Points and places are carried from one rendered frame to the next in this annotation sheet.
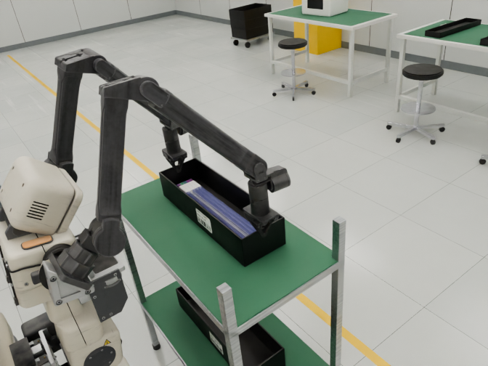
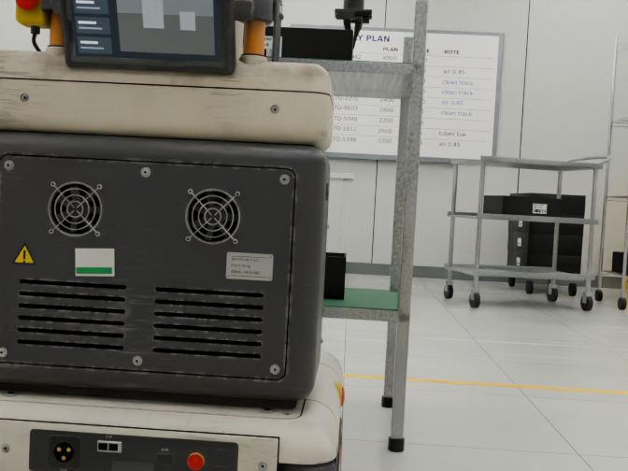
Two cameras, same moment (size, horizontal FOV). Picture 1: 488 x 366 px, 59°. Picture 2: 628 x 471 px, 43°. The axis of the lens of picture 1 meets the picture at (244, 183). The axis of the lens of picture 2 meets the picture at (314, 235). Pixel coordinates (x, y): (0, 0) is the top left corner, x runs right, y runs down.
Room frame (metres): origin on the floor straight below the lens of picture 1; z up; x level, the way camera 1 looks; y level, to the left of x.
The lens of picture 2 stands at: (-0.14, 1.79, 0.60)
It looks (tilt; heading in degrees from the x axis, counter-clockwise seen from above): 2 degrees down; 306
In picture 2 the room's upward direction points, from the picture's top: 3 degrees clockwise
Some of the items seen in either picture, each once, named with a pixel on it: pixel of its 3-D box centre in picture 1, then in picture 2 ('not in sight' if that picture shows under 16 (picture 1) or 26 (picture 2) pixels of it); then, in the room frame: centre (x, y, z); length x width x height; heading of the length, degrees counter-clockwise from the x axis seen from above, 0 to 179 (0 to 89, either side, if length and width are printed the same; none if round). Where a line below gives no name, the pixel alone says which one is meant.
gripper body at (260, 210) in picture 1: (259, 205); (353, 5); (1.08, -0.04, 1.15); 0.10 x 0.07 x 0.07; 33
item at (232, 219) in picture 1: (217, 210); not in sight; (1.32, 0.11, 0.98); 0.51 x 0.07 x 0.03; 33
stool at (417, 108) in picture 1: (417, 103); not in sight; (3.63, -1.64, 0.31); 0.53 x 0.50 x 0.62; 33
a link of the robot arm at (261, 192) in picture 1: (259, 188); not in sight; (1.08, -0.04, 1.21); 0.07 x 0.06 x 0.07; 115
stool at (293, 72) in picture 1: (293, 68); not in sight; (5.05, -0.73, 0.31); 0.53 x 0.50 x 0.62; 79
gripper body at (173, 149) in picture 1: (173, 147); not in sight; (1.55, 0.26, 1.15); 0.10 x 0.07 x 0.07; 33
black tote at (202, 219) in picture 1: (216, 205); (249, 52); (1.32, 0.11, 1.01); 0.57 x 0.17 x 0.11; 33
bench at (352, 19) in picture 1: (326, 46); not in sight; (5.51, -1.22, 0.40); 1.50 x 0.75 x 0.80; 33
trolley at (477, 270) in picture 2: not in sight; (525, 228); (1.74, -3.21, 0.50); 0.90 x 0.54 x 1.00; 47
